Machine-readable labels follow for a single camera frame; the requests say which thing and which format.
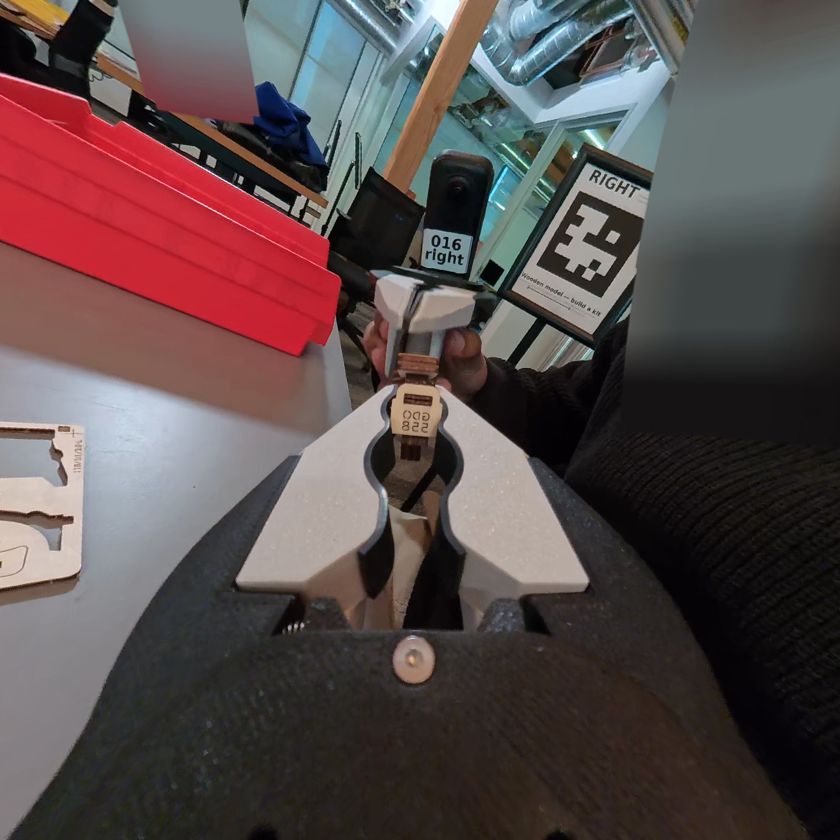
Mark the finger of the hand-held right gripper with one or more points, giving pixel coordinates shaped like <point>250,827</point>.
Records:
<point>446,312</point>
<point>392,302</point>

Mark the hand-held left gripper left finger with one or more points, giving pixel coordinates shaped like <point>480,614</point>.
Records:
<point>308,518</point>

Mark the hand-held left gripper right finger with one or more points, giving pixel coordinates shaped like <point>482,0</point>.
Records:
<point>512,518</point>

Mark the wooden model assembly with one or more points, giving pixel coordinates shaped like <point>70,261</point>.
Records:
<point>418,413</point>

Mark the person's right forearm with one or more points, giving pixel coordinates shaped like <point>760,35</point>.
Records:
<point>551,407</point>

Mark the grey desk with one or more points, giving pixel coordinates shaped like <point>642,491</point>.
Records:
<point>164,426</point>

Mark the person's right hand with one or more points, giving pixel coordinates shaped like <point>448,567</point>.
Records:
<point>466,361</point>

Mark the black monitor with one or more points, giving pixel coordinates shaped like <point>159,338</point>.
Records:
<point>377,216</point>

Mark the framed marker sign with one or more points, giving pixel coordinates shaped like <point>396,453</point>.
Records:
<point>590,243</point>

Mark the background wooden table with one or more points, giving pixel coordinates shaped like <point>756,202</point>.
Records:
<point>302,187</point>

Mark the blue jacket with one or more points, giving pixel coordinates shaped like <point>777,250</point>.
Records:
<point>289,124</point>

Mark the silver ventilation ducts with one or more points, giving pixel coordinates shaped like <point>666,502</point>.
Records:
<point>558,39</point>

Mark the red plastic bin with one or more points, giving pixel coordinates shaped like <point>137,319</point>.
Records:
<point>164,229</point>

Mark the wooden parts sheet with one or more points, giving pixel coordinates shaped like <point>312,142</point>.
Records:
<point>39,544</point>

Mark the wooden post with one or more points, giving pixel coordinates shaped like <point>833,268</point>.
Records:
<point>439,85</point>

